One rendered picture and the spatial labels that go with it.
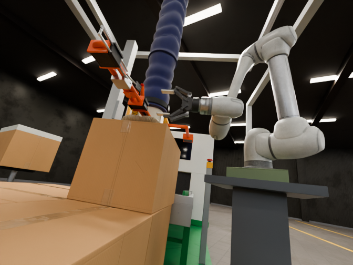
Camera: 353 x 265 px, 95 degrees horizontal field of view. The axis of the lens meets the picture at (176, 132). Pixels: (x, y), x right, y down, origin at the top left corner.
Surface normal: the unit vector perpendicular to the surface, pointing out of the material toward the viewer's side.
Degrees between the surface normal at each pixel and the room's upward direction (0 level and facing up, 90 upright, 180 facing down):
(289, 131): 101
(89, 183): 90
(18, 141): 90
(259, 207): 90
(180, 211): 90
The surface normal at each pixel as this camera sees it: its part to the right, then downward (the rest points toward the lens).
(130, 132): -0.14, -0.34
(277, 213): -0.46, -0.35
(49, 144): 0.85, -0.05
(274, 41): -0.71, 0.03
